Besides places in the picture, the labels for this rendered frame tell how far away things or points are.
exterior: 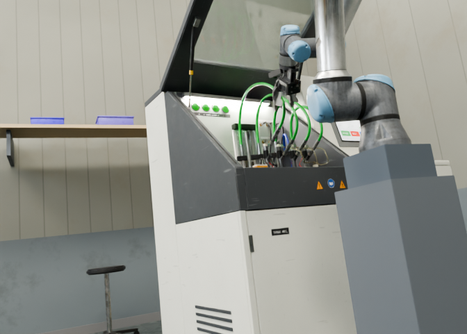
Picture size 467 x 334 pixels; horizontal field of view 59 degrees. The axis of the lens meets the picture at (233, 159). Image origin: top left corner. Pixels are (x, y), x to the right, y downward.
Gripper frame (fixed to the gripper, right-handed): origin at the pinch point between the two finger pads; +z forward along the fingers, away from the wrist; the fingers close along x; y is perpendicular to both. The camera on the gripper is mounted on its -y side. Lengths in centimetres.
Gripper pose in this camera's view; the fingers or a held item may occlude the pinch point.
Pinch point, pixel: (283, 106)
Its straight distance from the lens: 185.0
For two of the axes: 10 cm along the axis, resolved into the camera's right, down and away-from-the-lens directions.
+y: 4.5, 4.9, -7.5
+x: 8.9, -2.6, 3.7
